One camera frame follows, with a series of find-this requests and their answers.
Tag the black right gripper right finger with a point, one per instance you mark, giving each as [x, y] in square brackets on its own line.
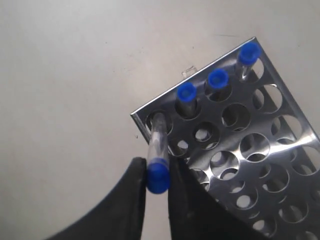
[195, 215]

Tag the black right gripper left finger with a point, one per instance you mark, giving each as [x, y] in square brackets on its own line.
[120, 215]

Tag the blue capped tube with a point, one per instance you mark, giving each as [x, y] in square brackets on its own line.
[186, 101]
[216, 84]
[158, 163]
[247, 56]

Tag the stainless steel test tube rack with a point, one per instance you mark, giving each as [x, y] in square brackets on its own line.
[254, 151]

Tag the small clear plastic scrap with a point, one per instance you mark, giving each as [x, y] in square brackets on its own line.
[189, 72]

